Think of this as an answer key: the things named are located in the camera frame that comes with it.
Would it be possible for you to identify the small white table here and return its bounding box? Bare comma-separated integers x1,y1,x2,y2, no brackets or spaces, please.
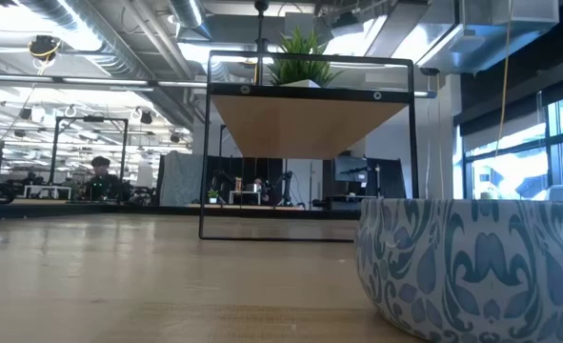
228,189,264,206

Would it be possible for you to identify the grey partition panel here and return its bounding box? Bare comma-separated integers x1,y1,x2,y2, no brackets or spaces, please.
159,151,206,207

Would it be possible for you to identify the green artificial plant white pot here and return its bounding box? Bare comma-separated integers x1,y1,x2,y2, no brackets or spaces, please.
266,26,345,90

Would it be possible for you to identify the long ceiling light strip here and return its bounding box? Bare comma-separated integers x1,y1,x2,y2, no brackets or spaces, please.
0,71,209,91

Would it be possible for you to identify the large glass window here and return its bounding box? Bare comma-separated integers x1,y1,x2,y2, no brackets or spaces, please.
461,90,563,201

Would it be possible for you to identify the wooden shelf black metal frame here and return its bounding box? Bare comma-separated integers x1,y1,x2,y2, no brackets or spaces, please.
197,49,421,243

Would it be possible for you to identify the dark wall monitor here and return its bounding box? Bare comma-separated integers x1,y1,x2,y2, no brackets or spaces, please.
333,154,371,184

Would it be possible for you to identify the black aluminium table frame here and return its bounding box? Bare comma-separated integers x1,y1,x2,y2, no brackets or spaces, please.
0,202,362,222

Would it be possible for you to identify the silver spiral ceiling duct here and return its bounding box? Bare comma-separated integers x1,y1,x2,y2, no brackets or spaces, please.
166,0,211,40

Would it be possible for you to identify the black background rig frame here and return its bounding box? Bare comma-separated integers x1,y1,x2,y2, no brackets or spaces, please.
50,115,131,192

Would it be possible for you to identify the large silver air duct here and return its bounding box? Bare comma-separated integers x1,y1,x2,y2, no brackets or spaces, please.
413,0,561,76

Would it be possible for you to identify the black yellow ceiling cord reel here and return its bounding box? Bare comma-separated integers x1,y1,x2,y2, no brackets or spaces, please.
27,33,62,63

